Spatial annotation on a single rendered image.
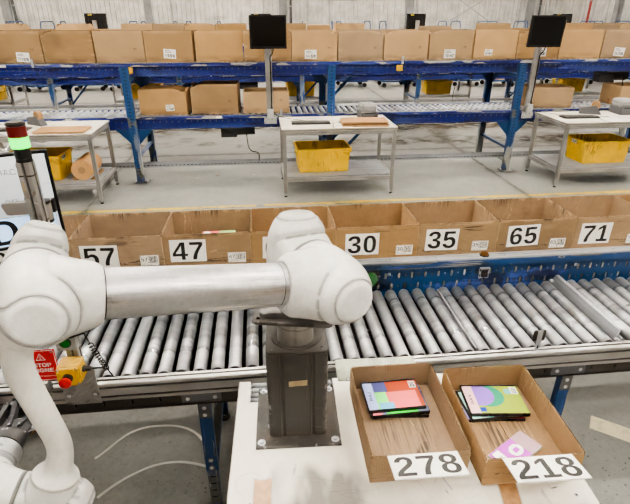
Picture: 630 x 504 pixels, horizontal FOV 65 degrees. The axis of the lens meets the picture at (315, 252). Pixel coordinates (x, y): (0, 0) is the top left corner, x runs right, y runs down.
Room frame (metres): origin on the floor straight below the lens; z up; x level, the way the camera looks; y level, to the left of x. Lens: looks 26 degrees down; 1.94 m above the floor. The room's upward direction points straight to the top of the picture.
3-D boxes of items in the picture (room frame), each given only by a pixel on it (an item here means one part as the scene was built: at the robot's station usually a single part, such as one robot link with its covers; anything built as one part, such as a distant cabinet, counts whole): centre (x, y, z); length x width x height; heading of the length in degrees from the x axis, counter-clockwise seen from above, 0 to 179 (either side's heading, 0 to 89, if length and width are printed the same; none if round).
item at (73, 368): (1.33, 0.79, 0.84); 0.15 x 0.09 x 0.07; 96
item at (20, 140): (1.38, 0.83, 1.62); 0.05 x 0.05 x 0.06
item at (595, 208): (2.37, -1.44, 0.96); 0.39 x 0.29 x 0.17; 96
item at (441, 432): (1.16, -0.28, 0.80); 0.38 x 0.28 x 0.10; 5
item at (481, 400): (1.25, -0.59, 0.79); 0.19 x 0.14 x 0.02; 90
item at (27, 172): (1.38, 0.83, 1.11); 0.12 x 0.05 x 0.88; 96
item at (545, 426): (1.15, -0.59, 0.80); 0.38 x 0.28 x 0.10; 4
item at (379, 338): (1.78, -0.25, 0.72); 0.52 x 0.05 x 0.05; 6
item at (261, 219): (2.19, 0.11, 0.96); 0.39 x 0.29 x 0.17; 96
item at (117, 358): (1.66, 0.78, 0.72); 0.52 x 0.05 x 0.05; 6
